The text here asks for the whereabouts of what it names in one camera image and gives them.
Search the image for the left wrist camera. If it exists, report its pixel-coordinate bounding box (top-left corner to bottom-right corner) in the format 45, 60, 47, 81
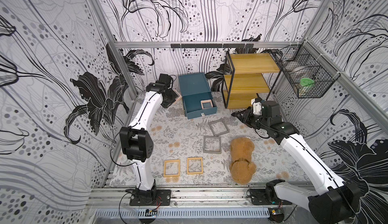
157, 74, 173, 87

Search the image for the yellow square brooch box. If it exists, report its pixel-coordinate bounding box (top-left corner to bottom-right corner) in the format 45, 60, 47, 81
187, 157, 204, 175
163, 159, 180, 178

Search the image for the black wire wall basket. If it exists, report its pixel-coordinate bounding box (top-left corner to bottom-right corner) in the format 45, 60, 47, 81
277, 45, 340, 99

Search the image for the teal yellow drawer cabinet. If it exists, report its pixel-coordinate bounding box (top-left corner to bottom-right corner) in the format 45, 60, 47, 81
178, 73, 217, 120

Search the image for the black wall hook bar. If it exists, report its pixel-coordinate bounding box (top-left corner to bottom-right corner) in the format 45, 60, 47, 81
170, 43, 254, 49

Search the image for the white bowl in basket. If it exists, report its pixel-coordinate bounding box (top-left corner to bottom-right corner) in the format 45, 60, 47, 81
290, 66, 310, 78

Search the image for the pink square brooch box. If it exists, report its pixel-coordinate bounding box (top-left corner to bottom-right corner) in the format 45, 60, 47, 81
172, 90, 182, 105
201, 99, 214, 109

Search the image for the grey square brooch box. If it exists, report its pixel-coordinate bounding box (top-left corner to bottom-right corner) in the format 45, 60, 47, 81
203, 136, 222, 154
209, 119, 230, 137

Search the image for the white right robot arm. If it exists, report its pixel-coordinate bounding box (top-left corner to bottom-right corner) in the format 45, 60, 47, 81
232, 97, 361, 224

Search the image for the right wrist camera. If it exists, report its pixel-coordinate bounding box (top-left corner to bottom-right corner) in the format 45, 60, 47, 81
252, 100, 262, 116

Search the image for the wooden black-framed shelf rack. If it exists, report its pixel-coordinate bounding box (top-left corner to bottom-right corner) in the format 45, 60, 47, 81
221, 49, 280, 109

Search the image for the brown teddy bear plush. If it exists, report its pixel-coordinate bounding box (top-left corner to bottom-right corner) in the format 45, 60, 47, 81
229, 137, 256, 185

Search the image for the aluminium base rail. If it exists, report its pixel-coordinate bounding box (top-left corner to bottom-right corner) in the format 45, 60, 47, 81
86, 183, 265, 208

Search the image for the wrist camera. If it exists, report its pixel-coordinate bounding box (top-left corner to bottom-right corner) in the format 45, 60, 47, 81
157, 74, 173, 87
252, 100, 262, 116

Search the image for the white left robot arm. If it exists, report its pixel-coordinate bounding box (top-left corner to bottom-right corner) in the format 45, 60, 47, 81
119, 81, 178, 202

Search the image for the green lidded cup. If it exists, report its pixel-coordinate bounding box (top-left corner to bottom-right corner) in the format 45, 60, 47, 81
299, 78, 315, 96

